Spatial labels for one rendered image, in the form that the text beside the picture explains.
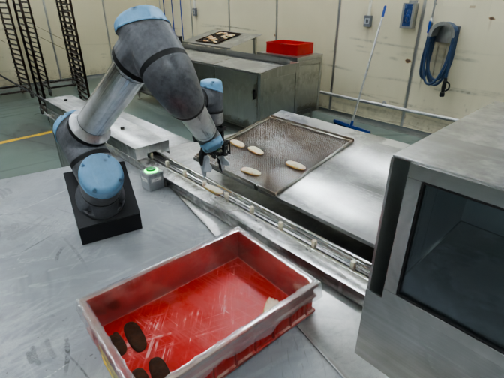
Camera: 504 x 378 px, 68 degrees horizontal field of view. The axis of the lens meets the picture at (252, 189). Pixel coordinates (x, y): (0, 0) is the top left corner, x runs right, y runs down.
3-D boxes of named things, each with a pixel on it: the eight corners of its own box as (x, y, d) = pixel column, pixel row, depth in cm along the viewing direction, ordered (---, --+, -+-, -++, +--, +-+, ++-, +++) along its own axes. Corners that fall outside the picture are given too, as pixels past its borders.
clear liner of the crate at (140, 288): (80, 329, 90) (71, 298, 85) (239, 250, 117) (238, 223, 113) (143, 442, 67) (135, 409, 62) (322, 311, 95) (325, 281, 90)
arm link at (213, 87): (193, 79, 126) (213, 76, 132) (195, 111, 131) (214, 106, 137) (208, 83, 121) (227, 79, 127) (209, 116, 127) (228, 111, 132)
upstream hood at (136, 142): (46, 109, 253) (43, 97, 249) (73, 105, 264) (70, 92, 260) (136, 163, 172) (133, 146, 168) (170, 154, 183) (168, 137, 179)
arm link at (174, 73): (208, 88, 76) (232, 142, 125) (183, 44, 78) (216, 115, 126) (159, 116, 76) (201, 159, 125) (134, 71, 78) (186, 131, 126)
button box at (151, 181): (141, 193, 159) (138, 169, 154) (157, 187, 164) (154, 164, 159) (151, 200, 154) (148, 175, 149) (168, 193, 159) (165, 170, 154)
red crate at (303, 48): (265, 52, 485) (265, 41, 479) (282, 49, 508) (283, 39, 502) (297, 56, 455) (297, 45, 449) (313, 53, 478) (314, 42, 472)
